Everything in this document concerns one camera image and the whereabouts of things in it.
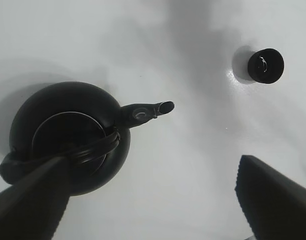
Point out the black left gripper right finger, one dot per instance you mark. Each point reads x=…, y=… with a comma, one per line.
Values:
x=273, y=205

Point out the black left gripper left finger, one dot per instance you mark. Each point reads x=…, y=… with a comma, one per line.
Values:
x=32, y=208

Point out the black metal teapot kettle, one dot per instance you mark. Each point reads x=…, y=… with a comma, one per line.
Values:
x=78, y=121

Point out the small black teacup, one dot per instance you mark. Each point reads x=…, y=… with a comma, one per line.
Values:
x=266, y=66

